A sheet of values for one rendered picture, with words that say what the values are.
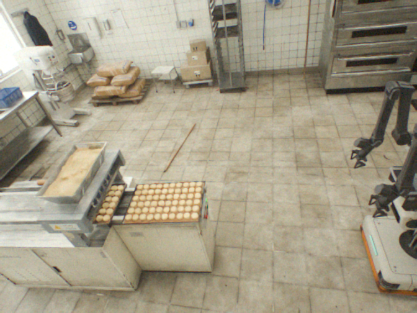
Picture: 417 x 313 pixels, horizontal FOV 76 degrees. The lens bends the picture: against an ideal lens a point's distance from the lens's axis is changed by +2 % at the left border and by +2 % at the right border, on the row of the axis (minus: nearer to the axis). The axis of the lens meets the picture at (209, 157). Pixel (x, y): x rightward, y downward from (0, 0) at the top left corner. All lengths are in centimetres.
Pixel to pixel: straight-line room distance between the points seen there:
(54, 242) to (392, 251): 267
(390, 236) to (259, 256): 113
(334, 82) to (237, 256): 337
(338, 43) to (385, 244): 303
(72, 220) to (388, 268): 235
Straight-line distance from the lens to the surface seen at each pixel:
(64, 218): 203
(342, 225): 309
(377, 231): 280
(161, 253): 248
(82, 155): 226
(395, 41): 491
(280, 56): 580
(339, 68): 489
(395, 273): 263
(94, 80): 600
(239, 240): 289
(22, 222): 273
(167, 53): 610
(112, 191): 240
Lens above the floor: 247
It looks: 40 degrees down
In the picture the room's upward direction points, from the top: 11 degrees counter-clockwise
